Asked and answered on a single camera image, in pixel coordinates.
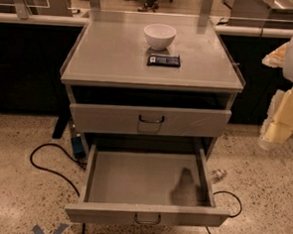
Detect black cable right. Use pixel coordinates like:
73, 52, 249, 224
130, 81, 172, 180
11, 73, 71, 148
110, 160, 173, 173
205, 189, 244, 234

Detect grey drawer cabinet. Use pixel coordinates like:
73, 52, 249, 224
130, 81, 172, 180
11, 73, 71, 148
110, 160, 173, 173
62, 11, 244, 156

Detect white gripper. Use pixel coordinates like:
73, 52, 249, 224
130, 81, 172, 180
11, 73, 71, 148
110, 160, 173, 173
257, 88, 293, 151

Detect grey top drawer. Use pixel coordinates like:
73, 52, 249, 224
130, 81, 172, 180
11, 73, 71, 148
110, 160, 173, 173
70, 104, 231, 137

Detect clear plastic bottle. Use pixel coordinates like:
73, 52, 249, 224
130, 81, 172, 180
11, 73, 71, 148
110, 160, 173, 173
211, 169, 227, 183

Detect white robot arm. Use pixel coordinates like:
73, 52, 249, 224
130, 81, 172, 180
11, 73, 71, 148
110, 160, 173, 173
258, 37, 293, 151

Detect grey drawer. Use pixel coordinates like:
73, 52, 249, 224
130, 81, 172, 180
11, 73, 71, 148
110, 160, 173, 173
66, 146, 229, 227
70, 104, 231, 137

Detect black floor cable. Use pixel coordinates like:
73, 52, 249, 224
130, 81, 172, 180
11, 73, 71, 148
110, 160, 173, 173
24, 142, 92, 234

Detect white ceramic bowl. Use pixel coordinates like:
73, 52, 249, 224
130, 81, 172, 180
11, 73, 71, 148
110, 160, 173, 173
144, 23, 177, 51

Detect person's dark shoes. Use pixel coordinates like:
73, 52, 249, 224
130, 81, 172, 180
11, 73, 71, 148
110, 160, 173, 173
123, 0, 161, 14

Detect blue power adapter box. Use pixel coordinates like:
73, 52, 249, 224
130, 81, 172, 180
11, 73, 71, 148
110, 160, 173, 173
71, 137, 85, 159

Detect dark blue snack bar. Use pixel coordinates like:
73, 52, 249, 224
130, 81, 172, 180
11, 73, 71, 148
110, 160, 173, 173
147, 54, 181, 67

